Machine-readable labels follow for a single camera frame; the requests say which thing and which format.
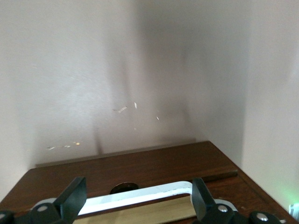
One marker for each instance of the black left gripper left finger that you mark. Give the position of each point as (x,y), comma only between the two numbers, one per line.
(70,200)

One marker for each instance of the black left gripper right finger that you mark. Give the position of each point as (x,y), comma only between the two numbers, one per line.
(205,205)

